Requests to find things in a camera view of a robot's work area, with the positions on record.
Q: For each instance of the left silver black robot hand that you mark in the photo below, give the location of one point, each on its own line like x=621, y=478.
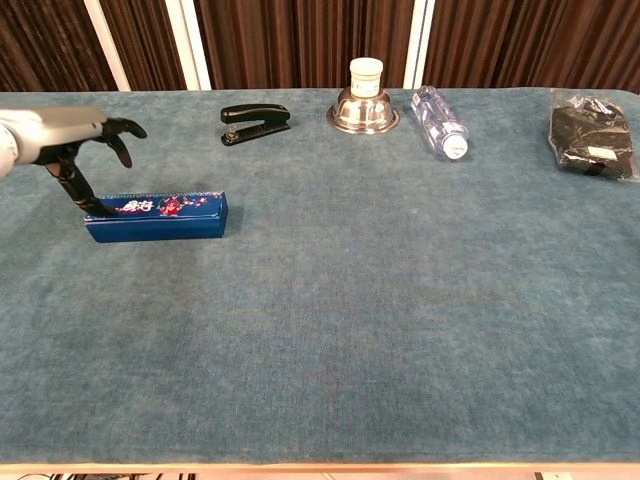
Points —
x=55, y=132

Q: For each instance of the blue glasses case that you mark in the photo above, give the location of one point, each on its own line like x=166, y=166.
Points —
x=160, y=225

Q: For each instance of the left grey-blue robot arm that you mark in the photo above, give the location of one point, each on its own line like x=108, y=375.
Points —
x=5, y=150

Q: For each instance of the black stapler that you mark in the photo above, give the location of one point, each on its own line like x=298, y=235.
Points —
x=257, y=114

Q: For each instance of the dark brown pleated curtain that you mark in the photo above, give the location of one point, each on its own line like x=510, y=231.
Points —
x=300, y=40

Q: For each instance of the upturned steel bowl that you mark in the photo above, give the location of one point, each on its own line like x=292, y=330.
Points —
x=362, y=115

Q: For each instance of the teal table cloth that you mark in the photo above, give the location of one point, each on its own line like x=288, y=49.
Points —
x=320, y=300

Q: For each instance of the white plastic jar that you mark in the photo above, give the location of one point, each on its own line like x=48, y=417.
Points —
x=366, y=75

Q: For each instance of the clear plastic water bottle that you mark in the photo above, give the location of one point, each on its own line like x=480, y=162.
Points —
x=440, y=125

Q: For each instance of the bagged black gloves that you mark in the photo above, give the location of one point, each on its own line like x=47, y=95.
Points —
x=590, y=135

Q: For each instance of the white metal rail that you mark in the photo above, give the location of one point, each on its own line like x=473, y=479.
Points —
x=419, y=45
x=190, y=45
x=107, y=45

